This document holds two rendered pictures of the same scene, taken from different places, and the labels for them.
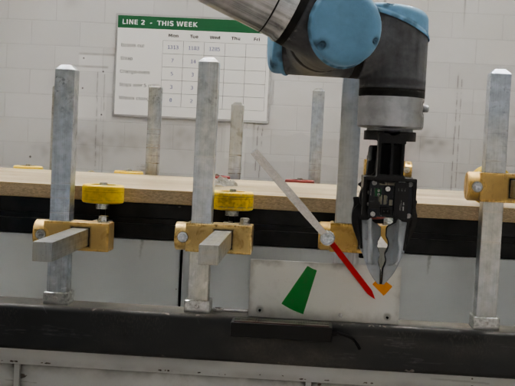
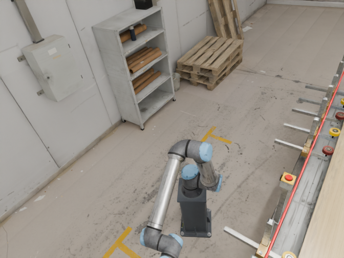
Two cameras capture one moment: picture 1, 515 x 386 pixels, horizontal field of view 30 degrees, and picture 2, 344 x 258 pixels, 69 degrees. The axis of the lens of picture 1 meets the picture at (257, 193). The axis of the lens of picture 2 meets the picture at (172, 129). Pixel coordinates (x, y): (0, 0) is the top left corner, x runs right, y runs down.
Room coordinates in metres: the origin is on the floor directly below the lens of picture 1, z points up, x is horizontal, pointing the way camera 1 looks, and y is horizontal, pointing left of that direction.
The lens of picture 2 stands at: (1.76, -0.47, 2.51)
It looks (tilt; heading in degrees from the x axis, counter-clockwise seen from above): 41 degrees down; 129
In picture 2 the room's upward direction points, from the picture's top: 10 degrees counter-clockwise
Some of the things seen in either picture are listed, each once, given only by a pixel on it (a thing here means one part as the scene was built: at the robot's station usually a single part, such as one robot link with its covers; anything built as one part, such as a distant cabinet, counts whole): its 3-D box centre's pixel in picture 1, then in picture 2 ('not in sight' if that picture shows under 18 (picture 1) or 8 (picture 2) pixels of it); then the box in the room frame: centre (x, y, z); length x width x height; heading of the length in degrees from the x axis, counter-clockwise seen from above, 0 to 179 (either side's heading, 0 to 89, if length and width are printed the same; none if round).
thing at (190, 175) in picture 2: not in sight; (191, 176); (0.99, 0.63, 0.79); 0.17 x 0.15 x 0.18; 11
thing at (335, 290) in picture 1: (324, 292); not in sight; (1.65, -0.12, 0.75); 0.26 x 0.01 x 0.10; 87
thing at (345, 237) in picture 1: (356, 237); not in sight; (1.67, -0.18, 0.85); 0.13 x 0.06 x 0.05; 87
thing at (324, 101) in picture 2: not in sight; (318, 120); (1.76, 1.59, 0.94); 0.03 x 0.03 x 0.48; 87
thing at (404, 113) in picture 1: (392, 116); not in sight; (1.32, -0.18, 1.05); 0.10 x 0.09 x 0.05; 87
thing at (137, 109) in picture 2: not in sight; (140, 69); (-0.67, 2.02, 0.78); 0.90 x 0.45 x 1.55; 87
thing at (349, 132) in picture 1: (346, 183); not in sight; (1.67, -0.16, 0.94); 0.03 x 0.03 x 0.48; 87
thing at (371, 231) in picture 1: (372, 251); not in sight; (1.32, -0.16, 0.86); 0.06 x 0.03 x 0.09; 177
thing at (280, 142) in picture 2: not in sight; (300, 149); (1.70, 1.31, 0.81); 0.43 x 0.03 x 0.04; 177
